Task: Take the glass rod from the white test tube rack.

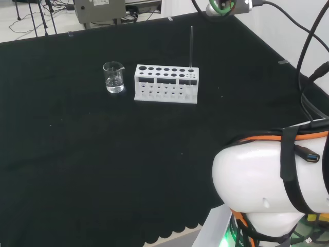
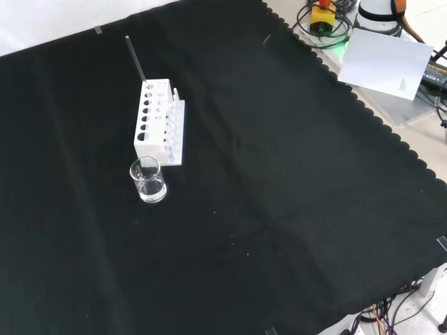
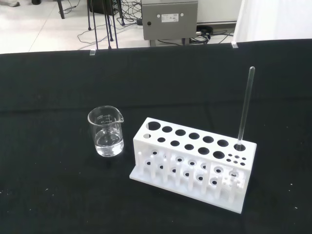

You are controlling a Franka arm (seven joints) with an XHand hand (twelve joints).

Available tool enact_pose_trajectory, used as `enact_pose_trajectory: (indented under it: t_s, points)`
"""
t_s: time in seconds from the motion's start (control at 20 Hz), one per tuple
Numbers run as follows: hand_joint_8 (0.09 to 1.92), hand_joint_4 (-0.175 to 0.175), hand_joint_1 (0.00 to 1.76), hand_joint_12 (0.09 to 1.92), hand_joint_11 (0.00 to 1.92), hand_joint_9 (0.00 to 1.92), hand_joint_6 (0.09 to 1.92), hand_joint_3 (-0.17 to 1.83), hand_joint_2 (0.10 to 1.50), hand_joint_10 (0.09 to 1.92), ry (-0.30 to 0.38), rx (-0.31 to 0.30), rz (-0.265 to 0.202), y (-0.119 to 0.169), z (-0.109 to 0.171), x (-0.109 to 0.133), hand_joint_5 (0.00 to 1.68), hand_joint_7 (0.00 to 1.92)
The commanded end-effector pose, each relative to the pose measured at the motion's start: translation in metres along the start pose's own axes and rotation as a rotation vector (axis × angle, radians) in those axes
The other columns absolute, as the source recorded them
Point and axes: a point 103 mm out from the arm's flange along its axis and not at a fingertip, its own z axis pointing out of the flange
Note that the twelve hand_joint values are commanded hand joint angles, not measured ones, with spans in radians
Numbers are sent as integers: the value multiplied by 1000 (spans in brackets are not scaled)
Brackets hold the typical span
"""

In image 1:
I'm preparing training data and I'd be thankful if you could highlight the clear glass rod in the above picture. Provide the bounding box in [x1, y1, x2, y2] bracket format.
[189, 25, 195, 88]

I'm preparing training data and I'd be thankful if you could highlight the white test tube rack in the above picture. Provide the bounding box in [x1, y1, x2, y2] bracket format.
[133, 64, 200, 104]

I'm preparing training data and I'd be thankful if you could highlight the small glass beaker with water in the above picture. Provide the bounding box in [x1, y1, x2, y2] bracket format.
[102, 61, 125, 94]

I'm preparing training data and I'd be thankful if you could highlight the black table cloth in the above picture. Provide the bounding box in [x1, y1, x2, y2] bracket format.
[0, 10, 329, 245]

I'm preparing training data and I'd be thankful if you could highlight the grey metal cabinet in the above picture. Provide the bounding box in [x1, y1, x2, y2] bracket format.
[73, 0, 127, 29]

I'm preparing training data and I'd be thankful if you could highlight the black tripod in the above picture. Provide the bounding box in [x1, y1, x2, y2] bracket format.
[12, 0, 58, 37]

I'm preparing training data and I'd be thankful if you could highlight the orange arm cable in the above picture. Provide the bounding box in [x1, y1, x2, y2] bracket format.
[229, 131, 329, 247]

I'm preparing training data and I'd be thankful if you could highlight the thick black cable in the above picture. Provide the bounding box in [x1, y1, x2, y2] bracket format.
[296, 0, 329, 124]

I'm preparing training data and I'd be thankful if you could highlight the thin black cable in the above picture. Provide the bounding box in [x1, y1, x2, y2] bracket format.
[253, 0, 329, 51]

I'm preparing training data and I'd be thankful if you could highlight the black floor cable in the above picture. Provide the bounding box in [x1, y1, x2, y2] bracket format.
[9, 4, 76, 33]

